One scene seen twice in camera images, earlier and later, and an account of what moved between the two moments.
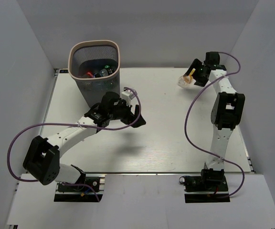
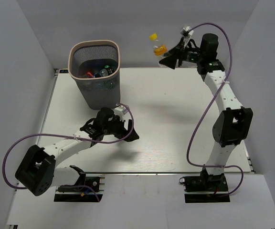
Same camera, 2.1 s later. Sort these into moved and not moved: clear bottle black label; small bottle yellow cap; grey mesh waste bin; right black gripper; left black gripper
Moved: small bottle yellow cap; left black gripper; right black gripper
Not moved: clear bottle black label; grey mesh waste bin
